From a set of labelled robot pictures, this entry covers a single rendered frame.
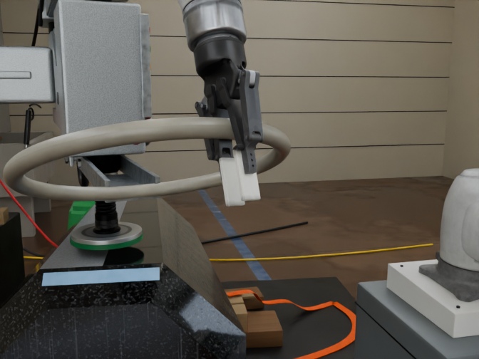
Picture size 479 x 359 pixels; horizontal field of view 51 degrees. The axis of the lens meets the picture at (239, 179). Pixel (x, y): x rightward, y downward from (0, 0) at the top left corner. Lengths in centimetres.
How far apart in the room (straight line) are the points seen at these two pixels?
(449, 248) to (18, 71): 164
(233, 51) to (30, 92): 149
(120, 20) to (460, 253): 104
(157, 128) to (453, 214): 77
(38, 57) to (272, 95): 517
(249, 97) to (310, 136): 654
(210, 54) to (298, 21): 646
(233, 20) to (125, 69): 75
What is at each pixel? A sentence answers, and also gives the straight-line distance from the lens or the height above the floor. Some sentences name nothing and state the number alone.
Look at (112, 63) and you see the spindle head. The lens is 145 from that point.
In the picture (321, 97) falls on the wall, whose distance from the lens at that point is 724.
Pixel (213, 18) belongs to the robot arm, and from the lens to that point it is 73.
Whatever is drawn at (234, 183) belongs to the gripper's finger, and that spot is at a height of 118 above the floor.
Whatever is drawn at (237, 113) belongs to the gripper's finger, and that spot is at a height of 128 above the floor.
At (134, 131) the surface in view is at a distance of 66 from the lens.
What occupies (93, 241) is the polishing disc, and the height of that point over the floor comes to 88.
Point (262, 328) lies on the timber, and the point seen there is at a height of 10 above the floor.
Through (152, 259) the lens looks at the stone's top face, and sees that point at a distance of 148.
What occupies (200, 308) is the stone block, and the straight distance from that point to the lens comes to 148.
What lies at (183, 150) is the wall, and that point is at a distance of 681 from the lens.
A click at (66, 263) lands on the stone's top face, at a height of 83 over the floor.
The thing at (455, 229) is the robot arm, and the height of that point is 100.
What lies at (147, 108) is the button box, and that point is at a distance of 145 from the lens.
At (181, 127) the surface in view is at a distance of 67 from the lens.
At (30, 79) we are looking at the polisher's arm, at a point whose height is 135.
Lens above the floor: 131
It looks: 10 degrees down
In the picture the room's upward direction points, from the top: straight up
